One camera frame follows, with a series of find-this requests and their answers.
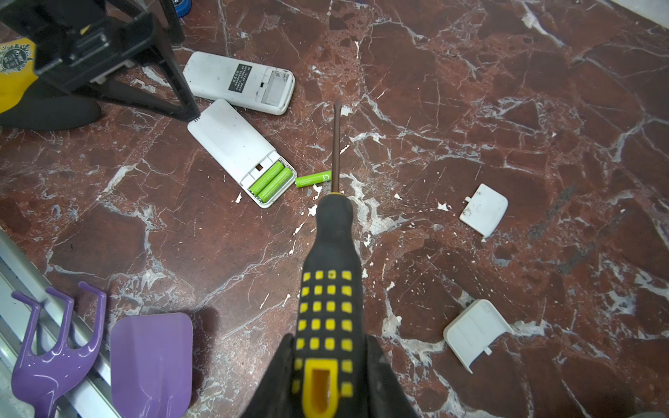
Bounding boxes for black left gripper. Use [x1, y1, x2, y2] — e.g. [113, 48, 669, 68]
[1, 0, 200, 122]

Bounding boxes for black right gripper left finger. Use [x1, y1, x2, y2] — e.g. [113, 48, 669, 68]
[240, 334, 294, 418]

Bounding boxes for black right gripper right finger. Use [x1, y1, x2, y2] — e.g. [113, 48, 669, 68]
[366, 335, 417, 418]

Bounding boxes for black yellow screwdriver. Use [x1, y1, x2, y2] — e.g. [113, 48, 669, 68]
[290, 104, 369, 417]

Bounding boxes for white battery cover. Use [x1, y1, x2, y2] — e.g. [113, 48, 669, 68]
[459, 184, 509, 239]
[443, 300, 514, 374]

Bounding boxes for white air conditioner remote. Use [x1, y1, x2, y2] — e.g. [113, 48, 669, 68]
[187, 99, 297, 209]

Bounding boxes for white remote with red buttons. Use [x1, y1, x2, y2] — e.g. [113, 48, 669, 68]
[184, 52, 295, 116]

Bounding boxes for blue stapler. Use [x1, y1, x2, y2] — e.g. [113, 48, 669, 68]
[174, 0, 193, 18]

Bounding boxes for yellow black work glove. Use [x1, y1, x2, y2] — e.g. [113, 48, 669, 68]
[1, 38, 102, 131]

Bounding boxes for purple garden shovel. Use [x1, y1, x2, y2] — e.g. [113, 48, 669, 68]
[110, 313, 193, 417]

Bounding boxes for purple garden fork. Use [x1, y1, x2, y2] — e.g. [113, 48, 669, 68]
[11, 281, 107, 418]

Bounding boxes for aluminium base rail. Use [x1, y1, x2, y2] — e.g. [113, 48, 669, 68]
[1, 233, 118, 417]

